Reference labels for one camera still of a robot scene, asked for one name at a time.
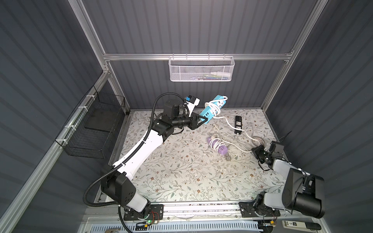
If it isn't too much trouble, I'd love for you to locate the teal power strip white cord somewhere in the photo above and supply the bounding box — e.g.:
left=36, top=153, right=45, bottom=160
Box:
left=199, top=94, right=267, bottom=153

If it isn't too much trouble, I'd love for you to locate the black power strip white cord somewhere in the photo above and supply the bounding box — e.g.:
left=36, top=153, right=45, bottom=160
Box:
left=209, top=116, right=263, bottom=161

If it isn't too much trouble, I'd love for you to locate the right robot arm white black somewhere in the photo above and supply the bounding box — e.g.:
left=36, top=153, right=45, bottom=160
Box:
left=251, top=141, right=325, bottom=218

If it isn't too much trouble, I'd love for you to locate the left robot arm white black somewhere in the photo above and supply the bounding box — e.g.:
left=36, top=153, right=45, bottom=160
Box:
left=101, top=96, right=207, bottom=218

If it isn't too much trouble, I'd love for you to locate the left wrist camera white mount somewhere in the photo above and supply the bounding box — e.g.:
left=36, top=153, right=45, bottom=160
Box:
left=185, top=95, right=200, bottom=117

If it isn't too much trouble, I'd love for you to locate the purple power strip white cord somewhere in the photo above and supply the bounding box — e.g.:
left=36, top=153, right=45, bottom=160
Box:
left=206, top=134, right=229, bottom=156

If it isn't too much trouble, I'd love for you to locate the white wire mesh basket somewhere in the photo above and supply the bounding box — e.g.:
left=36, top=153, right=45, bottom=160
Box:
left=168, top=55, right=235, bottom=82

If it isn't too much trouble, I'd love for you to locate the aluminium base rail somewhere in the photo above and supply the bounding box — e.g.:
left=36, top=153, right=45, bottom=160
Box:
left=87, top=200, right=318, bottom=222

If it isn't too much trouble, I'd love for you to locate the black corrugated cable conduit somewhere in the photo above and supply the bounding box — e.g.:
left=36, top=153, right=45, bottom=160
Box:
left=83, top=92, right=186, bottom=208

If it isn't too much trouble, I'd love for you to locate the black wire basket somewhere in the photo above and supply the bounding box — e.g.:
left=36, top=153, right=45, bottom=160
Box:
left=55, top=89, right=126, bottom=159

